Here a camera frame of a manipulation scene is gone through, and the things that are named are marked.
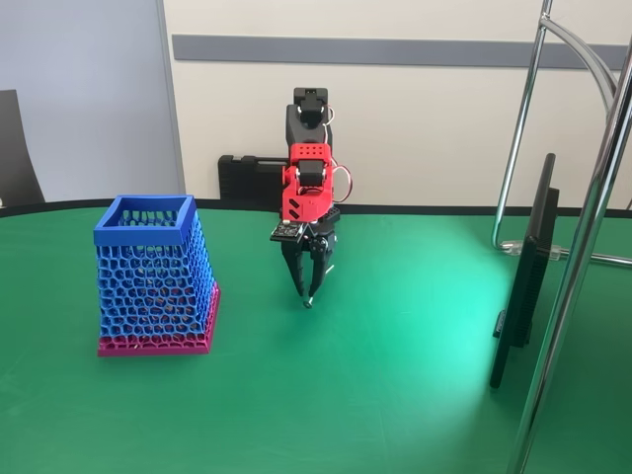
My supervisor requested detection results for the black monitor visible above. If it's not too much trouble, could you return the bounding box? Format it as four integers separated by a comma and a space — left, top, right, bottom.
488, 152, 562, 391

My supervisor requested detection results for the green table cloth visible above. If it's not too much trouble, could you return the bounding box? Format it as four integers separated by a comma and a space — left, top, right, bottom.
0, 197, 632, 474

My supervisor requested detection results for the grey wall rail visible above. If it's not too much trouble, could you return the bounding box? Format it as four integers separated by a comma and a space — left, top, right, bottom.
171, 34, 632, 71

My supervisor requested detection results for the red and white servo cable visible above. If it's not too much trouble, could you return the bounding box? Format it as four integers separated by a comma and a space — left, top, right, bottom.
323, 103, 357, 204

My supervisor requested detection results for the black chair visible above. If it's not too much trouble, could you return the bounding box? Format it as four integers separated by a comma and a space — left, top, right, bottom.
0, 89, 46, 208

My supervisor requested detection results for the chrome tube stand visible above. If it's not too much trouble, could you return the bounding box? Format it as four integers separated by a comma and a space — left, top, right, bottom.
491, 0, 632, 474

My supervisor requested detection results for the blue and magenta mesh basket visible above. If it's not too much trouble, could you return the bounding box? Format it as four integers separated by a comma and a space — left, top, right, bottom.
93, 195, 222, 358

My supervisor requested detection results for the black plastic case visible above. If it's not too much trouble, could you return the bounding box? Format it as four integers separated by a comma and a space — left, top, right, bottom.
217, 154, 288, 201

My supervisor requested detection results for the small camera on black mount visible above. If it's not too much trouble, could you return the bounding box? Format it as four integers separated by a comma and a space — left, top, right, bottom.
270, 220, 306, 244

